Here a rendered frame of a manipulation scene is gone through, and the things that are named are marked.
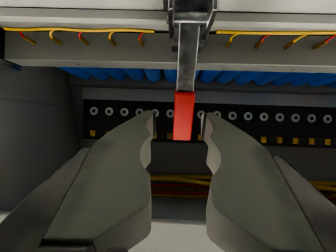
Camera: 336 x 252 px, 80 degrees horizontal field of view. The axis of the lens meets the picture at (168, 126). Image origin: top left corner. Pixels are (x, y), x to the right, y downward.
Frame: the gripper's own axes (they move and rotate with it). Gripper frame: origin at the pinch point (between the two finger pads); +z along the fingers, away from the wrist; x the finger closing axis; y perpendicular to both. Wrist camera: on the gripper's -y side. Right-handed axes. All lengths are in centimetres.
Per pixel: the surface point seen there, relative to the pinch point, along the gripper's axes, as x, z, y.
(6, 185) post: -15.7, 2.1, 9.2
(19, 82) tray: -15.4, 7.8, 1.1
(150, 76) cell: -2.8, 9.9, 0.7
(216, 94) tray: 5.2, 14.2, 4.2
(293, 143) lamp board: 15.4, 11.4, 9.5
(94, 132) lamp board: -10.7, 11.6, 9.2
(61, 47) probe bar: -8.9, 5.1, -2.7
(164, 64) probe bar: -1.2, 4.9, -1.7
